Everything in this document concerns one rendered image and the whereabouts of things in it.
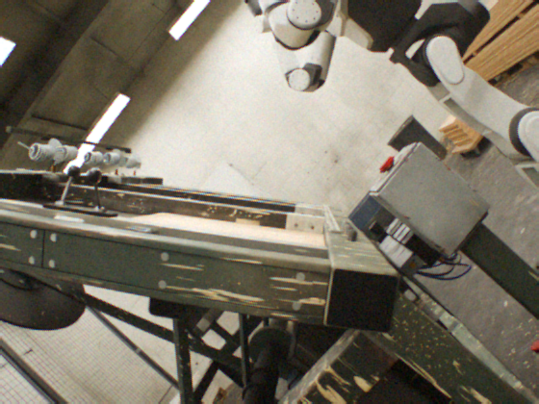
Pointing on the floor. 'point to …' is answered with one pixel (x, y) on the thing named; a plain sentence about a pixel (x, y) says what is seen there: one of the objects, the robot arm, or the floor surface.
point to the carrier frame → (377, 364)
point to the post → (504, 267)
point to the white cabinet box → (233, 182)
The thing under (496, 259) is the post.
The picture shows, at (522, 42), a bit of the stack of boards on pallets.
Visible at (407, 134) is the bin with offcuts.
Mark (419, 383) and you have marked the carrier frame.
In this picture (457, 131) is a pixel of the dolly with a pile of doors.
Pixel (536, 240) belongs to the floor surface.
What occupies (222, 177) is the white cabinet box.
